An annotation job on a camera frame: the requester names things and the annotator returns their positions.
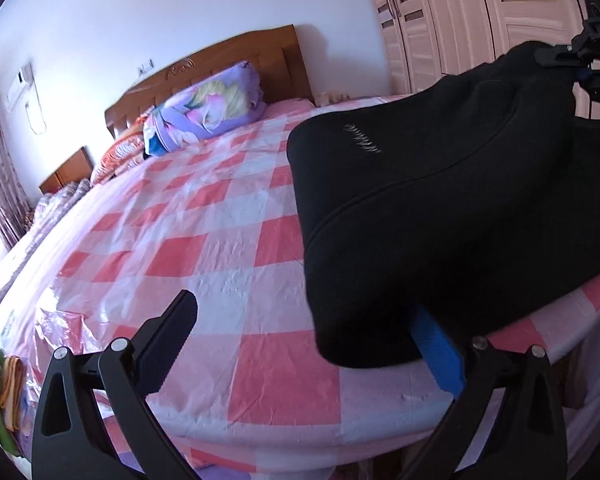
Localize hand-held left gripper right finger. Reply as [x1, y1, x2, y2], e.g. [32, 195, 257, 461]
[395, 307, 568, 480]

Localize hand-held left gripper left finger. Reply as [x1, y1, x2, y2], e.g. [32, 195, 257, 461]
[30, 290, 198, 480]

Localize black pants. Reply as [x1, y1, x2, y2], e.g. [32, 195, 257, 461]
[286, 40, 600, 368]

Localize light wooden wardrobe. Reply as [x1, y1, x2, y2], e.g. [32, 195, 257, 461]
[360, 0, 600, 126]

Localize bed with pink checked sheet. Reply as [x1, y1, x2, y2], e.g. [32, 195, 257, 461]
[0, 95, 600, 480]

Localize small wooden cabinet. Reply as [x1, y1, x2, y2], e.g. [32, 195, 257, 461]
[39, 146, 96, 195]

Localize patterned red curtain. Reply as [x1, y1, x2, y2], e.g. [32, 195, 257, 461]
[0, 100, 31, 251]

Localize purple floral pillow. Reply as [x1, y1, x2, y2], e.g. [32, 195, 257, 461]
[143, 61, 267, 157]

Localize wooden headboard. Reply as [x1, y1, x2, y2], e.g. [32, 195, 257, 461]
[105, 24, 315, 141]

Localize white air conditioner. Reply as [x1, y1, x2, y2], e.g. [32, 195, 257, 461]
[4, 62, 37, 112]

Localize air conditioner cable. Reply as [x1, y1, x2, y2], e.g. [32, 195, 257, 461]
[26, 77, 49, 135]

